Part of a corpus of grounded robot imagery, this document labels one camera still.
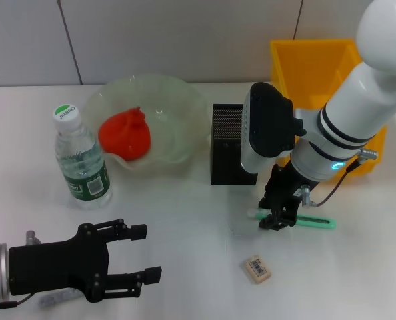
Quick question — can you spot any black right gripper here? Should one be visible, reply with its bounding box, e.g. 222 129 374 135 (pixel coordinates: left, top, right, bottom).
258 162 314 231

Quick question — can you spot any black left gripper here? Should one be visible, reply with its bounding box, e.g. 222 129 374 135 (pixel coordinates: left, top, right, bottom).
7 218 162 303

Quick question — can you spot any mint green utility knife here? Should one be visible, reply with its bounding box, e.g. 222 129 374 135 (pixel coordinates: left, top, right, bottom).
247 208 337 231

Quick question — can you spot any clear green-labelled water bottle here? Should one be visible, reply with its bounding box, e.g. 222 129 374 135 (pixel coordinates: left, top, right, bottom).
52 103 113 210

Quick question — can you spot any orange fruit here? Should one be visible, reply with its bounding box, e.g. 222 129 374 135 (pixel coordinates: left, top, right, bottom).
97 106 151 161

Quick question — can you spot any beige eraser with barcode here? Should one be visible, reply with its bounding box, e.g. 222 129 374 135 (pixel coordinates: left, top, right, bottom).
243 255 273 286

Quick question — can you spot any black mesh pen holder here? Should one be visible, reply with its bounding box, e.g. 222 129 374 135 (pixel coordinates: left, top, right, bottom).
210 103 259 186

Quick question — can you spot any grey glitter pen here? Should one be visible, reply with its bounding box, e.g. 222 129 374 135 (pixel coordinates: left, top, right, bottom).
38 288 83 309

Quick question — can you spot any pale green wavy glass plate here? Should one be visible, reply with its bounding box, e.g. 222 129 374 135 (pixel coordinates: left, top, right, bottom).
84 73 209 174

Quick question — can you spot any yellow plastic bin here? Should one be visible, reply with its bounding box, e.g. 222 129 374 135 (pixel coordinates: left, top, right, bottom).
269 38 388 174

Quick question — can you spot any right arm cable with plug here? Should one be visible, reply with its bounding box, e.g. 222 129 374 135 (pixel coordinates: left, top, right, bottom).
299 148 379 208

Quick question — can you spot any arm cable with plug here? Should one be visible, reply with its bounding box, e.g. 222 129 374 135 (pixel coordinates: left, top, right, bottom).
0 229 42 313
299 148 379 208

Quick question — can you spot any left arm cable with plug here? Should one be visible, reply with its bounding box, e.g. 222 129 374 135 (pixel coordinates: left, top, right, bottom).
0 229 42 313

